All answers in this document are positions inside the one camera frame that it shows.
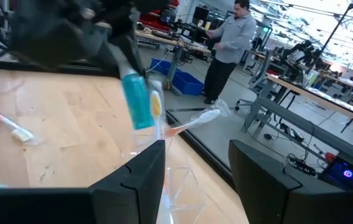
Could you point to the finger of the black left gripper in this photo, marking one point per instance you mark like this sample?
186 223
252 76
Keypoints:
111 57
133 53

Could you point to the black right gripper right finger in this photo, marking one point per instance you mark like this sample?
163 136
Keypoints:
257 193

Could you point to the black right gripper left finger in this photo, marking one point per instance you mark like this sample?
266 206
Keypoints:
139 186

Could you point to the clear plastic toothbrush holder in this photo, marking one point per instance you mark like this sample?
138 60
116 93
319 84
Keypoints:
182 186

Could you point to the blue mouthwash bottle white cap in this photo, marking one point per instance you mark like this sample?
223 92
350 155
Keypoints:
137 102

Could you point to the yellow-bristle toothbrush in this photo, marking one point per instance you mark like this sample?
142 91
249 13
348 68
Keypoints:
156 107

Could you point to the black background robot arm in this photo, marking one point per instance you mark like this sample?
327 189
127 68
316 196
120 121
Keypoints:
304 56

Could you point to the wooden workbench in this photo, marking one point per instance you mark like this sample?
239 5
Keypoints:
164 39

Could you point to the red tool cabinet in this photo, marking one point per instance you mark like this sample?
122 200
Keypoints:
154 20

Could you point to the blue plastic bin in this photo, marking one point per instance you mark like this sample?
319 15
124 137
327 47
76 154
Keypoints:
186 82

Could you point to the black power brick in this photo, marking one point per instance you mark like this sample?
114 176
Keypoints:
293 134

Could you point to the small black monitor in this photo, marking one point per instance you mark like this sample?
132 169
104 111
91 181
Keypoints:
201 15

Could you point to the black computer tower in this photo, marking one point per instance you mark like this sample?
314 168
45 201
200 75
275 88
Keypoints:
347 174

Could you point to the person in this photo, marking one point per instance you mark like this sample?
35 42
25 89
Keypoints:
232 40

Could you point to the wooden desk grey legs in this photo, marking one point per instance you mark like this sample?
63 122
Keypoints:
319 95

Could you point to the black slanted pole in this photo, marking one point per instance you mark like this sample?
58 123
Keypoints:
335 29

